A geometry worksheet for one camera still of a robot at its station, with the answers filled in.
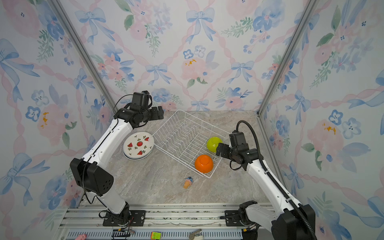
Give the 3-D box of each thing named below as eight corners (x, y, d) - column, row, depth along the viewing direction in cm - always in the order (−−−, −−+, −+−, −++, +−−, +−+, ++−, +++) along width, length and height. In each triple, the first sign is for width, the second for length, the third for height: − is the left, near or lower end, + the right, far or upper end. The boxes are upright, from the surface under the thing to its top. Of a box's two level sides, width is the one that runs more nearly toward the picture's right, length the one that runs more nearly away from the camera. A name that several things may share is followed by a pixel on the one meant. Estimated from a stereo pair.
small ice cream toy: (182, 186, 86) (181, 185, 84) (188, 177, 89) (188, 175, 87) (187, 190, 85) (186, 189, 82) (193, 180, 88) (193, 179, 86)
